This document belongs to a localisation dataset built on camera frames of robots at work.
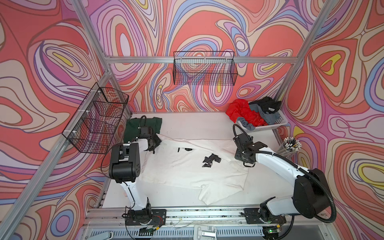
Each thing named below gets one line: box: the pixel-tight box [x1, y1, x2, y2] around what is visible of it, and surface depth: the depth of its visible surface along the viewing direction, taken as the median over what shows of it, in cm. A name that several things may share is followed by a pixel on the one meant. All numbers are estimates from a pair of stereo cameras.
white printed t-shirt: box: [140, 134, 249, 206], surface depth 93 cm
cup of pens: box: [277, 136, 302, 159], surface depth 83 cm
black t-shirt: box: [249, 96, 282, 114], surface depth 111 cm
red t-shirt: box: [226, 99, 268, 127], surface depth 111 cm
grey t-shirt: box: [237, 104, 280, 131], surface depth 106 cm
